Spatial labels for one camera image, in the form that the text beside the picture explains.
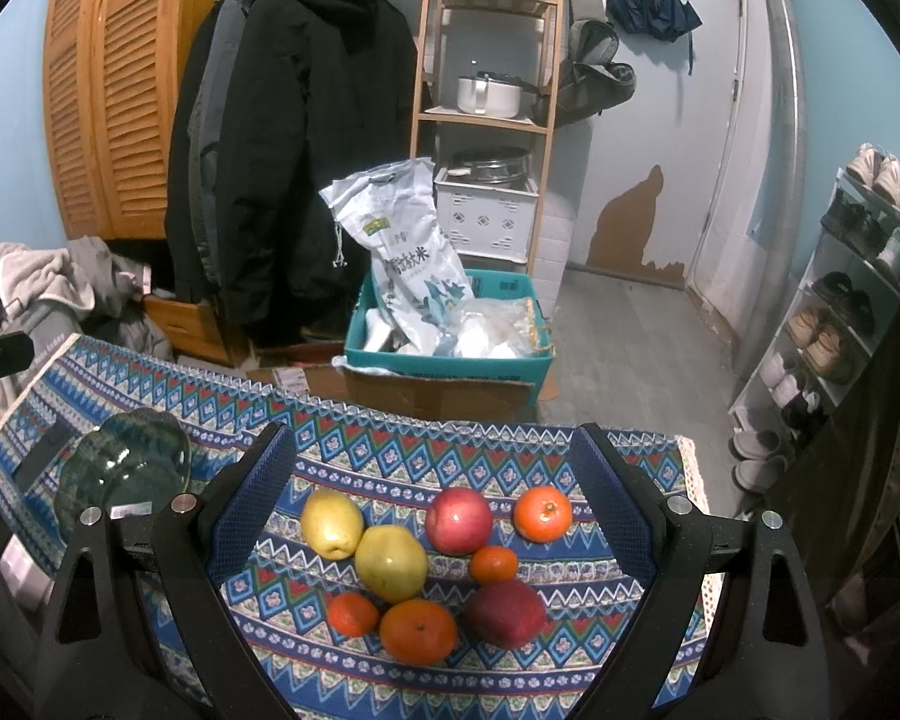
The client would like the dark red apple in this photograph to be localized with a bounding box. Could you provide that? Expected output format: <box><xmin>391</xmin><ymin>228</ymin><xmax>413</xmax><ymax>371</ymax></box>
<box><xmin>463</xmin><ymin>580</ymin><xmax>548</xmax><ymax>649</ymax></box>

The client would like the yellow pear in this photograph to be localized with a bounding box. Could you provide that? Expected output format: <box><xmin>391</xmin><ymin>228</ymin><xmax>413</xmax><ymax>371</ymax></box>
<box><xmin>301</xmin><ymin>488</ymin><xmax>364</xmax><ymax>561</ymax></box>
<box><xmin>354</xmin><ymin>525</ymin><xmax>427</xmax><ymax>605</ymax></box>

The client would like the large orange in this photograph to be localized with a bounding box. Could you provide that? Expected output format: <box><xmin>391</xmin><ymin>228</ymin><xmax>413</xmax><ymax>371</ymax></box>
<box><xmin>512</xmin><ymin>486</ymin><xmax>574</xmax><ymax>543</ymax></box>
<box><xmin>379</xmin><ymin>598</ymin><xmax>458</xmax><ymax>667</ymax></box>

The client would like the blue patterned tablecloth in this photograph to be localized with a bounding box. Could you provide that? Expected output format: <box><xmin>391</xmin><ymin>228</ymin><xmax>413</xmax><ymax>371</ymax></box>
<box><xmin>0</xmin><ymin>333</ymin><xmax>724</xmax><ymax>720</ymax></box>

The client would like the dark glass fruit plate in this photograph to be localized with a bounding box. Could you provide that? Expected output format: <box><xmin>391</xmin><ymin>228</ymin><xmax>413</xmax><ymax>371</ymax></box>
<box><xmin>53</xmin><ymin>408</ymin><xmax>191</xmax><ymax>543</ymax></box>

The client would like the small orange lower left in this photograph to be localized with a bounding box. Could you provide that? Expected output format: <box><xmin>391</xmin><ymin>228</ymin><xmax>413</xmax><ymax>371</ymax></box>
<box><xmin>326</xmin><ymin>592</ymin><xmax>380</xmax><ymax>639</ymax></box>

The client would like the small orange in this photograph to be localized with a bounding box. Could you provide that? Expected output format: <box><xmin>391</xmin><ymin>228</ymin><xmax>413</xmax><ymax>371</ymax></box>
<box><xmin>326</xmin><ymin>592</ymin><xmax>380</xmax><ymax>639</ymax></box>
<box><xmin>470</xmin><ymin>544</ymin><xmax>520</xmax><ymax>587</ymax></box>

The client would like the small orange middle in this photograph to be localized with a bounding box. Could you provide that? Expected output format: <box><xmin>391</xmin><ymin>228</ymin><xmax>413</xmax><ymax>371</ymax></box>
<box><xmin>470</xmin><ymin>544</ymin><xmax>520</xmax><ymax>587</ymax></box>

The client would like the red apple upper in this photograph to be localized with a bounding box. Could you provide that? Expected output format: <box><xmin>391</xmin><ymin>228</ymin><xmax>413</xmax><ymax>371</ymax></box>
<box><xmin>425</xmin><ymin>488</ymin><xmax>493</xmax><ymax>556</ymax></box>

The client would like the wooden drawer box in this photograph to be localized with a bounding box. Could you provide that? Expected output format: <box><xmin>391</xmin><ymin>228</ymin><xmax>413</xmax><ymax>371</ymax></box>
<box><xmin>142</xmin><ymin>296</ymin><xmax>230</xmax><ymax>364</ymax></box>

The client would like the grey white clothes pile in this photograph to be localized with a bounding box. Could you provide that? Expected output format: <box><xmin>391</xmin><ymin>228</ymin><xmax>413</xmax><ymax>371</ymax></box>
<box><xmin>0</xmin><ymin>236</ymin><xmax>173</xmax><ymax>421</ymax></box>

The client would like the cardboard box under crate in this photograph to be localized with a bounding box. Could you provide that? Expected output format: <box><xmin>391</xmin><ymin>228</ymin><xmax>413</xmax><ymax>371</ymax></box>
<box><xmin>245</xmin><ymin>364</ymin><xmax>539</xmax><ymax>422</ymax></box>

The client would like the teal plastic crate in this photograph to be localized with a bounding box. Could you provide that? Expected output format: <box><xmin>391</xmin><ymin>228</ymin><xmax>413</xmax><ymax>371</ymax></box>
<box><xmin>344</xmin><ymin>268</ymin><xmax>556</xmax><ymax>405</ymax></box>

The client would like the metal shoe rack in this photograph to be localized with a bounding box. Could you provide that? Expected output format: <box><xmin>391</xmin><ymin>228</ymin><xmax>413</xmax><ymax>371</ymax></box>
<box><xmin>728</xmin><ymin>143</ymin><xmax>900</xmax><ymax>496</ymax></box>

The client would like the white storage basket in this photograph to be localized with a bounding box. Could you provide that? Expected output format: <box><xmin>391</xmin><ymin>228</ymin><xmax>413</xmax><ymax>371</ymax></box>
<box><xmin>434</xmin><ymin>167</ymin><xmax>539</xmax><ymax>265</ymax></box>

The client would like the white rice bag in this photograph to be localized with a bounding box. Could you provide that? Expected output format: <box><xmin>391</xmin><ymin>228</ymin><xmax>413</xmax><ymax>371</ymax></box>
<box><xmin>320</xmin><ymin>158</ymin><xmax>473</xmax><ymax>356</ymax></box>

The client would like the steel pot on basket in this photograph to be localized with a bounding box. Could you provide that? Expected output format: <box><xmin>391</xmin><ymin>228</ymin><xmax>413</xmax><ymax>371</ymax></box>
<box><xmin>447</xmin><ymin>145</ymin><xmax>532</xmax><ymax>188</ymax></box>

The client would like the grey hanging bag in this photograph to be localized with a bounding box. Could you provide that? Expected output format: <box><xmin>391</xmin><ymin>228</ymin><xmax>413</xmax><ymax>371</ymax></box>
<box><xmin>556</xmin><ymin>18</ymin><xmax>637</xmax><ymax>127</ymax></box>

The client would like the white cooking pot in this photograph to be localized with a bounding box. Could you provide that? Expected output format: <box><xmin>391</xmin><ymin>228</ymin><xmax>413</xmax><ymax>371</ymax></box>
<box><xmin>457</xmin><ymin>71</ymin><xmax>538</xmax><ymax>119</ymax></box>

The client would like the black hanging coat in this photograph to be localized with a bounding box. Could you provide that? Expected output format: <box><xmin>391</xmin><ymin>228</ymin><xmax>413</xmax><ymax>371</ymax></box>
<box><xmin>164</xmin><ymin>0</ymin><xmax>418</xmax><ymax>349</ymax></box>

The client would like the dark blue umbrella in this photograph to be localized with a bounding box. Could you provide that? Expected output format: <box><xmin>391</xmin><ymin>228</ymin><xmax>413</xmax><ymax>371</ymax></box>
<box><xmin>605</xmin><ymin>0</ymin><xmax>702</xmax><ymax>71</ymax></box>

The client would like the wooden louvered wardrobe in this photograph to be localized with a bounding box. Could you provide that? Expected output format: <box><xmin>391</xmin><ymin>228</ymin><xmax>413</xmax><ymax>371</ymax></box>
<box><xmin>43</xmin><ymin>0</ymin><xmax>215</xmax><ymax>241</ymax></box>

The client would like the wooden shelf rack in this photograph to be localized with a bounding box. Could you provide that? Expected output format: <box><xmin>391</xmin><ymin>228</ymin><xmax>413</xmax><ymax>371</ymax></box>
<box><xmin>409</xmin><ymin>0</ymin><xmax>566</xmax><ymax>273</ymax></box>

